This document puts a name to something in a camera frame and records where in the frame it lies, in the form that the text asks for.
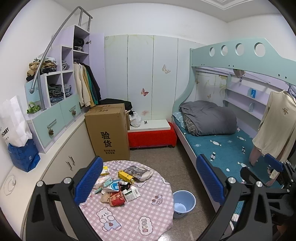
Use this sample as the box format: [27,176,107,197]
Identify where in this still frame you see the white paper shopping bag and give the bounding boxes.
[1,96,33,147]

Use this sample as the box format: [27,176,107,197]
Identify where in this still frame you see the yellow white medicine box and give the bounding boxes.
[100,166,110,176]

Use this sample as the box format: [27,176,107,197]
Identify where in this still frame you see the purple teal shelf unit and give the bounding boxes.
[25,25,107,154]

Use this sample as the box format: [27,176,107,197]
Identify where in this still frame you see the black clothing pile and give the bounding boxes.
[98,98,132,111]

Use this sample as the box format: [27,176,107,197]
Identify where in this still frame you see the plaid pillow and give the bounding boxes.
[173,111,198,136]

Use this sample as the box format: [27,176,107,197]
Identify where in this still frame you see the white plastic bag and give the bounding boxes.
[129,111,142,128]

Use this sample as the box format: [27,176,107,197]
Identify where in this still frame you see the yellow snack box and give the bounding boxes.
[118,170,134,184]

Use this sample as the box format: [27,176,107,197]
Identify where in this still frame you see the grey folded duvet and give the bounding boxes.
[179,100,237,136]

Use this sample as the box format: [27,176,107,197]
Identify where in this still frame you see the beige paper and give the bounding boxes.
[100,192,110,204]

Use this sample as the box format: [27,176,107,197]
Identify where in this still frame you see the cream low cabinet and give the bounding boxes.
[1,115,95,240]

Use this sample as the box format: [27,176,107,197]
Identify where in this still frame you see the metal curved handrail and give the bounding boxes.
[29,6,93,110]

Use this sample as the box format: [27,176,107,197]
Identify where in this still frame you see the cream hanging sweater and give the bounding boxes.
[249,90,295,166]

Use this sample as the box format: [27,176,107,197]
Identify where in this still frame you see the pink checkered tablecloth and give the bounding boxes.
[79,171,174,240]

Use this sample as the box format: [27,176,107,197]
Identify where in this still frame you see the red covered low bench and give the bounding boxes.
[128,120,177,149]

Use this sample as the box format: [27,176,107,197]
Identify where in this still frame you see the blue shopping bag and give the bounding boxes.
[8,139,41,172]

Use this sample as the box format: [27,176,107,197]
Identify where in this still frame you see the teal toothpaste box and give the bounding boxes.
[95,178,113,194]

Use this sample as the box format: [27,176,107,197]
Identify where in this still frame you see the newspaper print bag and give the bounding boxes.
[124,165,154,182]

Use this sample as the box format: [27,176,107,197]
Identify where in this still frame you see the large brown cardboard box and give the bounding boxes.
[85,103,130,162]

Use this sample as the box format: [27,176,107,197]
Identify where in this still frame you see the teal bunk bed mattress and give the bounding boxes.
[172,113,287,223]

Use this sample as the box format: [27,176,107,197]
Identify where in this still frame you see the teal bunk bed frame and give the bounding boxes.
[172,38,296,117]

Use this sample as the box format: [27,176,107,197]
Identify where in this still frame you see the blue white carton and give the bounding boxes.
[102,180,120,193]

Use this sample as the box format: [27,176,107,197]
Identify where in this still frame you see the blue plastic trash bucket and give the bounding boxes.
[173,190,196,218]

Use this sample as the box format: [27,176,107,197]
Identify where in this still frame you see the red paper food bag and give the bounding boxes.
[109,191,125,207]

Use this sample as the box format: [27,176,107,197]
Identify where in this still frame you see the hanging clothes on rail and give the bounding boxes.
[73,62,101,108]

